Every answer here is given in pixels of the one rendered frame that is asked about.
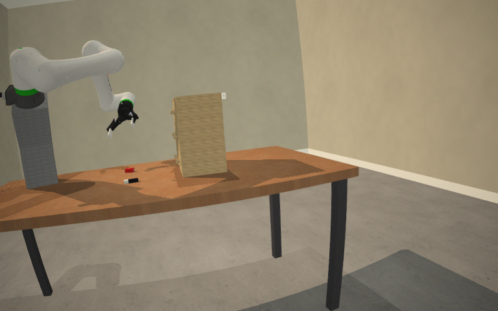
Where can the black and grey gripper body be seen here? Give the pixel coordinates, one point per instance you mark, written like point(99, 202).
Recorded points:
point(121, 112)

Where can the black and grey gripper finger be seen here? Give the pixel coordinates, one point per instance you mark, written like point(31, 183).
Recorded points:
point(132, 118)
point(112, 126)

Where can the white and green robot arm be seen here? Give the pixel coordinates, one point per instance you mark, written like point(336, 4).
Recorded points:
point(33, 75)

